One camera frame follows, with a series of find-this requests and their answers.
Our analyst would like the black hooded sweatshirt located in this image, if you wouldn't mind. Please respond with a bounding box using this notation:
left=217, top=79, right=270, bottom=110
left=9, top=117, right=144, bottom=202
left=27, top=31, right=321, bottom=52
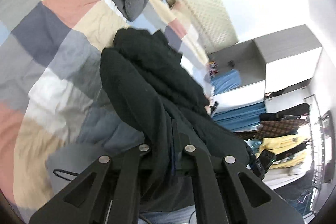
left=100, top=28, right=249, bottom=212

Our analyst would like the clothes rack with garments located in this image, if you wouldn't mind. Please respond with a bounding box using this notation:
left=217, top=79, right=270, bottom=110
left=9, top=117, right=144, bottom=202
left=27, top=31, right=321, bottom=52
left=236, top=94, right=334, bottom=189

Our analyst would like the light blue jeans leg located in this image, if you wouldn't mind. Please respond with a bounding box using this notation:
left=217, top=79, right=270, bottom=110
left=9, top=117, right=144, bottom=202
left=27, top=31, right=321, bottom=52
left=138, top=205, right=197, bottom=224

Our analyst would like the blue curtain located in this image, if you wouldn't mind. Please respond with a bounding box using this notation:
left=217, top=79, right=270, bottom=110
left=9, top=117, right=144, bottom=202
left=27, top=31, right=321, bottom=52
left=213, top=102, right=266, bottom=132

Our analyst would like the blue cloth on shelf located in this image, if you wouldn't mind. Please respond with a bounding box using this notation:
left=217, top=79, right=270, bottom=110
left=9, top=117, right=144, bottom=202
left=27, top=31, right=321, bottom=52
left=211, top=69, right=242, bottom=95

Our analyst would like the colourful patchwork bed quilt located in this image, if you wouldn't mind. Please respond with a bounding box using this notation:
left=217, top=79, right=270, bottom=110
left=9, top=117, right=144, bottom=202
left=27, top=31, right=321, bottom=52
left=1, top=0, right=213, bottom=223

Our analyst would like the cream quilted headboard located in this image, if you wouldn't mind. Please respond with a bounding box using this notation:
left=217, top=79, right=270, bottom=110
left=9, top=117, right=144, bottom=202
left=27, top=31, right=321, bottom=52
left=154, top=0, right=240, bottom=54

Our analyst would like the grey white wall cabinet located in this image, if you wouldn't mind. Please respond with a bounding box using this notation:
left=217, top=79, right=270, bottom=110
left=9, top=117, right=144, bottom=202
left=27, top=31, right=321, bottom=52
left=210, top=25, right=322, bottom=112

